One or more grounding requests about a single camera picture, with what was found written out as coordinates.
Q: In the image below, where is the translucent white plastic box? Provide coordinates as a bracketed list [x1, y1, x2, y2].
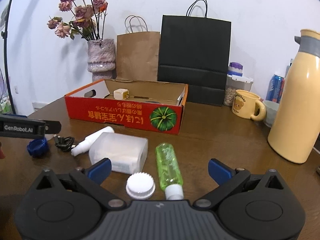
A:
[88, 132, 148, 174]

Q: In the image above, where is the green transparent plastic bottle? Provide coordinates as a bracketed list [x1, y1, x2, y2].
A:
[155, 143, 184, 200]

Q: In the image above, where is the blue bottle cap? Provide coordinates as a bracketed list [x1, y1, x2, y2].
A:
[27, 138, 49, 159]

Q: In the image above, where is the small white plastic bottle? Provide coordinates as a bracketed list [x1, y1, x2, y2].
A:
[71, 126, 114, 157]

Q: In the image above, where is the white ribbed bottle cap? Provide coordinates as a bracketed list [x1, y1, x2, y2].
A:
[126, 172, 156, 200]

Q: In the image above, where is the cream cube charger plug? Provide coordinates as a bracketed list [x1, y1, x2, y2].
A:
[113, 88, 130, 100]

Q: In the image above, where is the yellow bear mug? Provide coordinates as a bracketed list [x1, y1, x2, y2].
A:
[232, 89, 266, 121]

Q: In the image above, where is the pink textured ceramic vase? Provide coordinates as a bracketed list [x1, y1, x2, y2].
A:
[87, 39, 116, 82]

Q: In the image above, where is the cream yellow thermos jug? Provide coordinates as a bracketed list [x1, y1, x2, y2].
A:
[267, 29, 319, 164]

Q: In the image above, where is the grey ceramic cup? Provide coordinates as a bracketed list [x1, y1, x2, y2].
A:
[263, 100, 279, 128]

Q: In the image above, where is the black tripod stand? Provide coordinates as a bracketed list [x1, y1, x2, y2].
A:
[2, 0, 16, 115]

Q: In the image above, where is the red cardboard pumpkin box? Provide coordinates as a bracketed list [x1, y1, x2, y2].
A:
[64, 80, 188, 134]

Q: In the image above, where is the clear seed storage container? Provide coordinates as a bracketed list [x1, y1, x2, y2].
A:
[223, 74, 254, 107]

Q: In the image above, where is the blue drink can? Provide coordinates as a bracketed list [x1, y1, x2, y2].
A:
[266, 74, 285, 103]

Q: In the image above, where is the purple white lidded jar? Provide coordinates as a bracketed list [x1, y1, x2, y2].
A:
[227, 62, 243, 76]

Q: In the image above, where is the brown paper bag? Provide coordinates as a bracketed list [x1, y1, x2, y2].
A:
[116, 15, 161, 81]

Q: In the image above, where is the dried pink rose bouquet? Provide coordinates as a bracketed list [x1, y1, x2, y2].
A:
[47, 0, 108, 41]

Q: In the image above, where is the black paper bag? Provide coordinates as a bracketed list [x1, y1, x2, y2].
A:
[157, 3, 232, 106]

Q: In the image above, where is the black usb cable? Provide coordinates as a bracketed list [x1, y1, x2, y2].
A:
[53, 134, 77, 153]

